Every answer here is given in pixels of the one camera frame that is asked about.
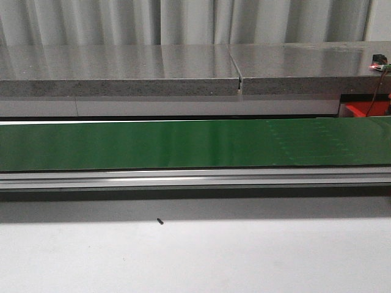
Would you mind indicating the green conveyor belt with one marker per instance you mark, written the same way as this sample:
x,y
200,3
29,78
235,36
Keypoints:
x,y
195,144

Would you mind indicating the grey granite counter slab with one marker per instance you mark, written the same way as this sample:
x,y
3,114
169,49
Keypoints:
x,y
190,70

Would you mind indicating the small green circuit board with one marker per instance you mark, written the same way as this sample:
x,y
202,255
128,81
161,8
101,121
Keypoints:
x,y
380,63

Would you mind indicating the grey curtain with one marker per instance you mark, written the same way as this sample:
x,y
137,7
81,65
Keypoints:
x,y
191,22

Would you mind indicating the red tray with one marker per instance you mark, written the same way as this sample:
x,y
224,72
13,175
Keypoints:
x,y
359,109

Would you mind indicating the aluminium conveyor frame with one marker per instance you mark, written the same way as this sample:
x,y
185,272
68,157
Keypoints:
x,y
203,178

